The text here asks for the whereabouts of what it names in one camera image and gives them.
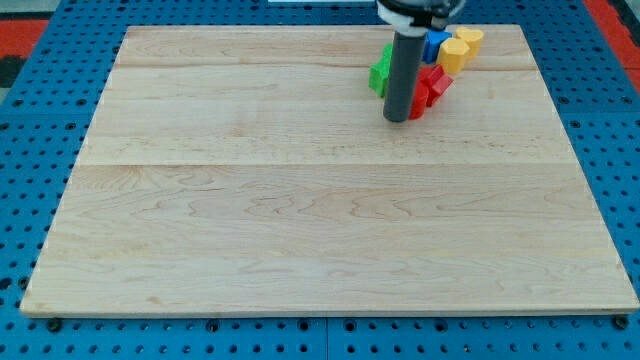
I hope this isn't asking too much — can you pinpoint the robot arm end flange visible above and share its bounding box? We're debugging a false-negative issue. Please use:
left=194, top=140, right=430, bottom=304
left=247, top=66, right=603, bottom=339
left=376, top=0, right=467, bottom=37

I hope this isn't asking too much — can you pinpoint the green star block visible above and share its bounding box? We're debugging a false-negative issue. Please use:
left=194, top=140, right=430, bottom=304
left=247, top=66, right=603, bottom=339
left=368, top=43, right=393, bottom=98

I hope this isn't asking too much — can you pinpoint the red star block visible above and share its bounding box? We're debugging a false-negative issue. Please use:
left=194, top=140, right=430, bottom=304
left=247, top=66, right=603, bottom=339
left=418, top=64, right=454, bottom=107

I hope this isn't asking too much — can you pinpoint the wooden board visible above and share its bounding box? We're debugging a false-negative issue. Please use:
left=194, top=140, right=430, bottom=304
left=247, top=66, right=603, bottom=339
left=21, top=25, right=639, bottom=319

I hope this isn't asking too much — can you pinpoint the red crescent block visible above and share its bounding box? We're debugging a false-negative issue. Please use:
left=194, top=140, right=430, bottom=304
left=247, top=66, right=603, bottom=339
left=409, top=82, right=429, bottom=120

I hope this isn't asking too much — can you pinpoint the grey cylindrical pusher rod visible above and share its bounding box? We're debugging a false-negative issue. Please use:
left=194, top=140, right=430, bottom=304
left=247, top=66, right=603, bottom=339
left=383, top=32, right=426, bottom=123

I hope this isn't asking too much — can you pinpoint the blue block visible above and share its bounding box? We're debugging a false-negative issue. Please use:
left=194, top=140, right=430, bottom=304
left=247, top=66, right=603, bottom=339
left=422, top=30, right=452, bottom=64

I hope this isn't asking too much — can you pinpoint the yellow hexagon block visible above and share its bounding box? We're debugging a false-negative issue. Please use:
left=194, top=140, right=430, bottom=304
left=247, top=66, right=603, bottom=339
left=436, top=38, right=470, bottom=74

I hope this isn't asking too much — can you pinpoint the yellow heart block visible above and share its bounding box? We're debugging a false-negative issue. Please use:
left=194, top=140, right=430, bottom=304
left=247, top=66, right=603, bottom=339
left=455, top=26, right=484, bottom=60

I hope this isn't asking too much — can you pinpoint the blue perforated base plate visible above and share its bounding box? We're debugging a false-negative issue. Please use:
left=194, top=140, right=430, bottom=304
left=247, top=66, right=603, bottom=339
left=1, top=0, right=639, bottom=359

